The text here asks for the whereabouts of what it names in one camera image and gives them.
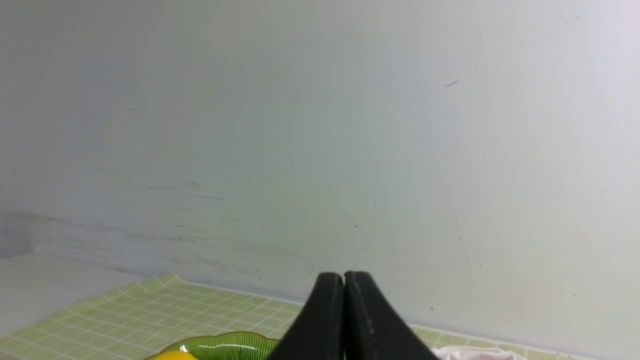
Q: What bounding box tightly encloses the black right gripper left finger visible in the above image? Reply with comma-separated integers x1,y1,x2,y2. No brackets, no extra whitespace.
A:
268,272,345,360

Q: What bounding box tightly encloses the white cloth tote bag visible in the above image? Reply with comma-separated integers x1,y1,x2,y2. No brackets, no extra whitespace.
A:
429,346,526,360

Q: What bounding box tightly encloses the green checkered tablecloth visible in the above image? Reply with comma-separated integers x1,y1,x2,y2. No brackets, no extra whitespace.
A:
1,275,573,360

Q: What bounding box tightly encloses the green glass plate gold rim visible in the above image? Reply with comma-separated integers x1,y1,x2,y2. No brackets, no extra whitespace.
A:
146,331,280,360

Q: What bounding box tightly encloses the yellow round fruit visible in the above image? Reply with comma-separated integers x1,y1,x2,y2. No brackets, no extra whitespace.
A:
150,350,198,360

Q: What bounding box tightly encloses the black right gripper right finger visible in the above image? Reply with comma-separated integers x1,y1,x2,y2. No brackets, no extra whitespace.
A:
343,271,437,360

